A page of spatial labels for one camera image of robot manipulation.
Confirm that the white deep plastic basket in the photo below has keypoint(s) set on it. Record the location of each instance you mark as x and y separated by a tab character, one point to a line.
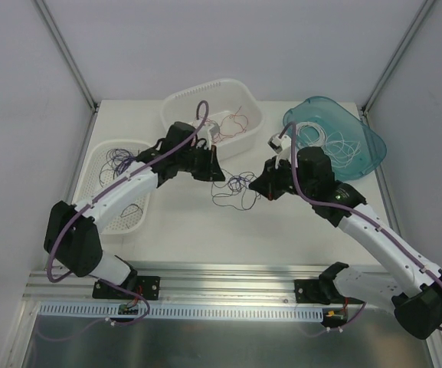
231	105

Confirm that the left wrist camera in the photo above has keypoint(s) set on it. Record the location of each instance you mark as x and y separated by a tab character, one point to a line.
209	131

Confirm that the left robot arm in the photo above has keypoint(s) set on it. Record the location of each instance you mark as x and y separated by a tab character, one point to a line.
73	230

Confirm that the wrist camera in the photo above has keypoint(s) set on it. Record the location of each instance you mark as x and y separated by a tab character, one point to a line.
209	131
281	145

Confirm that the aluminium mounting rail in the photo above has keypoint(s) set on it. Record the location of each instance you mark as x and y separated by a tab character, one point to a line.
190	283

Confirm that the aluminium frame post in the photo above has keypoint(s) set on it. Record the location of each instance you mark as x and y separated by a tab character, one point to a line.
51	25
420	18

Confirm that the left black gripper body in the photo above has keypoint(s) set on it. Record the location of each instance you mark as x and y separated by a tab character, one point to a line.
208	164

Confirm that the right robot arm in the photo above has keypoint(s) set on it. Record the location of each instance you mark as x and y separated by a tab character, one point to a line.
413	295

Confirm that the white slotted cable duct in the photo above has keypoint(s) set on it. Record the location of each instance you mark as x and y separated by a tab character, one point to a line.
181	311

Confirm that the left aluminium frame post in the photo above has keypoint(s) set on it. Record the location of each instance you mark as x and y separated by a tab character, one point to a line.
51	25

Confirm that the right aluminium frame post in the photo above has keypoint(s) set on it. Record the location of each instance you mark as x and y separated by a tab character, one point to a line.
420	18

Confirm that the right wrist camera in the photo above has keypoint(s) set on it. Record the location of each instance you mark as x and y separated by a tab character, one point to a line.
281	145

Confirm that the white perforated flat basket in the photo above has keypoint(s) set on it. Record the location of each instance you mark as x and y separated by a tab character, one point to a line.
105	162

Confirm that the teal transparent plastic bin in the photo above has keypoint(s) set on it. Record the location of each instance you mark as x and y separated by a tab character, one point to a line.
354	149

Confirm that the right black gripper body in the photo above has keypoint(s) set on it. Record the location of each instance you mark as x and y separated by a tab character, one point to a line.
270	180

